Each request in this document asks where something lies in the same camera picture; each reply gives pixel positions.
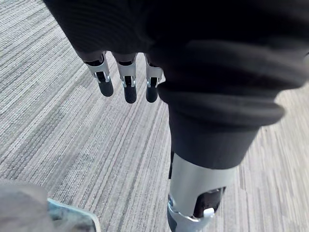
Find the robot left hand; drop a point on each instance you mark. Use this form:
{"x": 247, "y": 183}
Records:
{"x": 198, "y": 72}

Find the silver robot leg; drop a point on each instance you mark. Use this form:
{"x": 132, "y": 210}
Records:
{"x": 36, "y": 207}

